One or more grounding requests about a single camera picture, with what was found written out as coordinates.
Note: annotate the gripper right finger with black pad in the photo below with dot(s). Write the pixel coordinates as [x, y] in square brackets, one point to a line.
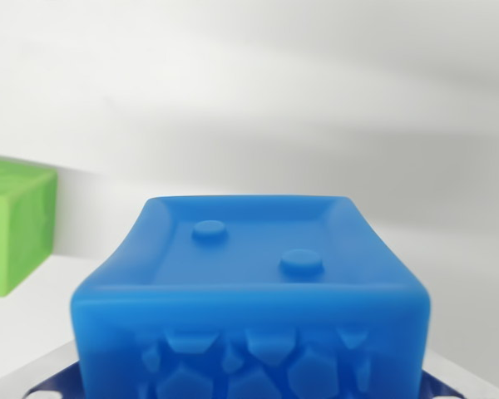
[445, 382]

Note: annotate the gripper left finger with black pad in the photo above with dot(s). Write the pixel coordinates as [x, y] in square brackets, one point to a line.
[60, 378]

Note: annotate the blue textured cube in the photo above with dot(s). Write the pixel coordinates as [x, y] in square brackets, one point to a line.
[249, 307]

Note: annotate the green textured cube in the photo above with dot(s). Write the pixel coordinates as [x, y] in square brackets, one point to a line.
[12, 224]

